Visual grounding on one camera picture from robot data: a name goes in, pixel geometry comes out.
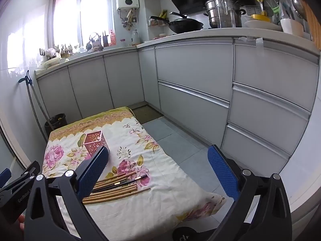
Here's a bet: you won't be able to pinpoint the pink perforated utensil holder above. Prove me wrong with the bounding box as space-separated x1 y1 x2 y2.
83 130 109 159

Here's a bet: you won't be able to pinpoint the floral tablecloth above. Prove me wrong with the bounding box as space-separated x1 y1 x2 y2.
42 107 226 240

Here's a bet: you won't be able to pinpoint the black trash bin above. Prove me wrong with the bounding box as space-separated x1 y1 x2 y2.
45 113 67 137

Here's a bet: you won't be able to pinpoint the white bowl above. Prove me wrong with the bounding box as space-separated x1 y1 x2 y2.
280 18 304 37

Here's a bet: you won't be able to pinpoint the mop with blue clip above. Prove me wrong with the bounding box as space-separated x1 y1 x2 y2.
18 70 54 142

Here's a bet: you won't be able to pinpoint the white kettle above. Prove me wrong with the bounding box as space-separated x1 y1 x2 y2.
131 29 140 46

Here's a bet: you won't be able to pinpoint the kitchen cabinets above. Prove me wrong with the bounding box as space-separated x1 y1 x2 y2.
37 37 319 176

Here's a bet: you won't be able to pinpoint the steel steamer pot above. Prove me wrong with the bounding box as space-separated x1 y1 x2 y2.
204 0 246 28

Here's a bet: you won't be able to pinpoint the person left hand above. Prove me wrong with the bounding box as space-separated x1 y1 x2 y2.
18 214 25 231

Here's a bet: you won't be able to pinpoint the wooden chopstick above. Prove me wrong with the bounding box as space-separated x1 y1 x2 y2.
82 187 151 205

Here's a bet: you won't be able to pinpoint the black chopstick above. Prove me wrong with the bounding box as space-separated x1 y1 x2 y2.
92 175 147 194

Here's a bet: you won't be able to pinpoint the black wok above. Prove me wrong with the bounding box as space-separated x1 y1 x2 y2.
150 12 203 34

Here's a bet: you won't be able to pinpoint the window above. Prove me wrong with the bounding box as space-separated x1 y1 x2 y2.
48 0 114 46

